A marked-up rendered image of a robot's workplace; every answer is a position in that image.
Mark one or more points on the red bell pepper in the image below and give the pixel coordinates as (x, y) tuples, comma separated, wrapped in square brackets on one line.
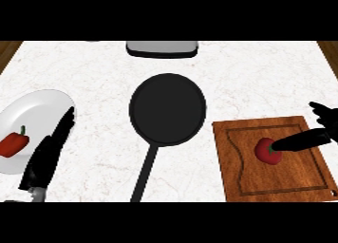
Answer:
[(12, 144)]

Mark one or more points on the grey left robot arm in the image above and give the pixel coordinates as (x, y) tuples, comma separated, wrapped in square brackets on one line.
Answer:
[(37, 194)]

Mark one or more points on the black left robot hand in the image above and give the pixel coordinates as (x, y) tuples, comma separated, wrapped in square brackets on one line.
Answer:
[(43, 158)]

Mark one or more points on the black frying pan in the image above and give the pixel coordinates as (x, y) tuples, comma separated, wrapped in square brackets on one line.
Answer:
[(165, 110)]

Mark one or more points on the wooden cutting board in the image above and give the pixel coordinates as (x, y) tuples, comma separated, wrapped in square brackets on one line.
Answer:
[(278, 171)]

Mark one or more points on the white plate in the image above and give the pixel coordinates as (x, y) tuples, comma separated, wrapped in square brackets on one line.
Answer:
[(25, 126)]

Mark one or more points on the red tomato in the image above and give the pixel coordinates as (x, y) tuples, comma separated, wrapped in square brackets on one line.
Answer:
[(264, 155)]

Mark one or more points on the grey appliance with black base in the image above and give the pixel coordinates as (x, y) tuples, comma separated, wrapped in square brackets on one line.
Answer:
[(163, 47)]

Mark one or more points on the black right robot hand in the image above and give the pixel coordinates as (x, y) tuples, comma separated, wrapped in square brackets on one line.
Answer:
[(312, 139)]

